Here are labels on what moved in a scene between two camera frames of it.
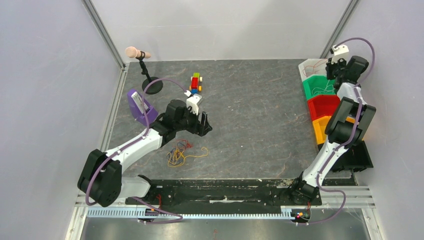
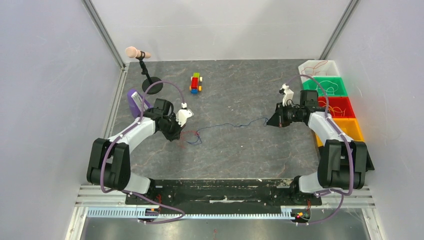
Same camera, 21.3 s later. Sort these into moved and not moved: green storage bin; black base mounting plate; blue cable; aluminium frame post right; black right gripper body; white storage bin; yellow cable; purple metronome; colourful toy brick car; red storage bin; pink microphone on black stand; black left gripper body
Moved: yellow cable; black right gripper body; black left gripper body; blue cable
Not moved: aluminium frame post right; purple metronome; red storage bin; colourful toy brick car; white storage bin; black base mounting plate; green storage bin; pink microphone on black stand
